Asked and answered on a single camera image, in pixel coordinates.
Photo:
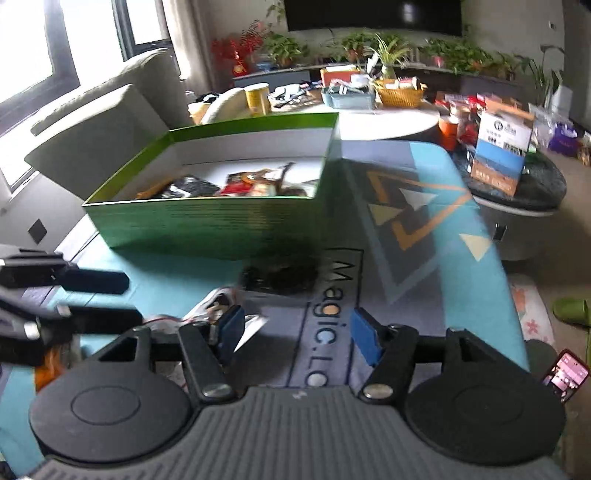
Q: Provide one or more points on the red and white box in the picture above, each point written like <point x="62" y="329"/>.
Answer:
<point x="485" y="101"/>

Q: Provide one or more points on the teal storage basket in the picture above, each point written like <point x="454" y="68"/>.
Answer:
<point x="348" y="99"/>

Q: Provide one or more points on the leafy potted plant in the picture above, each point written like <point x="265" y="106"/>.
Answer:
<point x="286" y="48"/>
<point x="360" y="44"/>
<point x="455" y="55"/>
<point x="505" y="67"/>

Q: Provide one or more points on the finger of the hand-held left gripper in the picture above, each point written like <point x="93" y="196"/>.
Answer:
<point x="94" y="281"/>
<point x="104" y="320"/>

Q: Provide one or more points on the person's left hand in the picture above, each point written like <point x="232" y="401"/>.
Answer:
<point x="51" y="371"/>

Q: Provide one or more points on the yellow can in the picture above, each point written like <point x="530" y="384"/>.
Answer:
<point x="257" y="99"/>

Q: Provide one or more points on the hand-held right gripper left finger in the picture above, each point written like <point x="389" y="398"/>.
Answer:
<point x="231" y="328"/>

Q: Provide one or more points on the black television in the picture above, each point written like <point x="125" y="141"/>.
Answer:
<point x="369" y="16"/>

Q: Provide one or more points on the white round table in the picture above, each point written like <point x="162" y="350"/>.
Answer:
<point x="388" y="124"/>

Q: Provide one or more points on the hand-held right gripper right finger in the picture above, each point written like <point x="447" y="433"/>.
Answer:
<point x="365" y="337"/>

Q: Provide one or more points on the clear white snack packet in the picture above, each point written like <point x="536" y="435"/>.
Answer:
<point x="249" y="325"/>

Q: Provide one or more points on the cream cushion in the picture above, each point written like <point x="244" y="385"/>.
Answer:
<point x="226" y="105"/>

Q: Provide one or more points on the tall plant in white pot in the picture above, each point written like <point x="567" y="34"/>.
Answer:
<point x="561" y="101"/>

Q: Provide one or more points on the red snack packet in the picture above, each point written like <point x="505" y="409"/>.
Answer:
<point x="238" y="184"/>

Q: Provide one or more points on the brown snack packet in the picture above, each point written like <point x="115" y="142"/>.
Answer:
<point x="286" y="190"/>

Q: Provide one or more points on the teal patterned mat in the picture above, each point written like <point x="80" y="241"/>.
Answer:
<point x="415" y="277"/>

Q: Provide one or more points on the green cardboard box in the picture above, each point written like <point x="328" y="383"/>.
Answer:
<point x="207" y="226"/>

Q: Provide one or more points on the floral floor mat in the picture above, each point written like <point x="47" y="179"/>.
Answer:
<point x="531" y="309"/>

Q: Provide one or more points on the dark cloth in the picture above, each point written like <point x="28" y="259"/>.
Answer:
<point x="207" y="98"/>

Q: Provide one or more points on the black wall socket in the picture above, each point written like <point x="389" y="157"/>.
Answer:
<point x="38" y="231"/>

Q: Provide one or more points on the smartphone with pink screen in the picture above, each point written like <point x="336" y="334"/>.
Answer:
<point x="565" y="376"/>

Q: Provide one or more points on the yellow cushion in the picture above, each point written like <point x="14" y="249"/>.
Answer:
<point x="197" y="113"/>

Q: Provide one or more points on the wicker basket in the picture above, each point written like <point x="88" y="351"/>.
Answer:
<point x="399" y="98"/>

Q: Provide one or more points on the clear bag with purple contents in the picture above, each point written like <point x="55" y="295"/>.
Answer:
<point x="561" y="136"/>

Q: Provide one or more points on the spider plant in glass vase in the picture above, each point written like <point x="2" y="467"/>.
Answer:
<point x="388" y="53"/>

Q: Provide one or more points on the pile of dark small items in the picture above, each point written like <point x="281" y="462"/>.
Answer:
<point x="293" y="94"/>

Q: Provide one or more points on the grey sofa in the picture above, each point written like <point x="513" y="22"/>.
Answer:
<point x="106" y="115"/>

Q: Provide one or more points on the red flower arrangement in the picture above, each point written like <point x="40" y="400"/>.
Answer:
<point x="235" y="46"/>

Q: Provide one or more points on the grey television cabinet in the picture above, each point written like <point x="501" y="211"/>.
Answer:
<point x="277" y="76"/>

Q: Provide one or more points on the orange box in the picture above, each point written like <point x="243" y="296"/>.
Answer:
<point x="339" y="76"/>

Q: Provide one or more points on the green slipper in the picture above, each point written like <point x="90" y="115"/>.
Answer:
<point x="572" y="311"/>

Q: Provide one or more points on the dark snack packet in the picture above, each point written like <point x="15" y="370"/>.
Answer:
<point x="279" y="279"/>
<point x="191" y="187"/>

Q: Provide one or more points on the dark marble round table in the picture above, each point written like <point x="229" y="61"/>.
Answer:
<point x="540" y="184"/>

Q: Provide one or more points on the orange cup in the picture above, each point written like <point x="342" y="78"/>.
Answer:
<point x="448" y="134"/>

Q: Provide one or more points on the beige curtain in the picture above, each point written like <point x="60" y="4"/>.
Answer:
<point x="191" y="41"/>

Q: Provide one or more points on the black framed window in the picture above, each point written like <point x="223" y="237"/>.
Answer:
<point x="64" y="55"/>

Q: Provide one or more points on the blue and brown carton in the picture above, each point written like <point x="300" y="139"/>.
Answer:
<point x="501" y="157"/>

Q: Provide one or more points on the red snack bag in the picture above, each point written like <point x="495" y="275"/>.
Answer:
<point x="467" y="127"/>

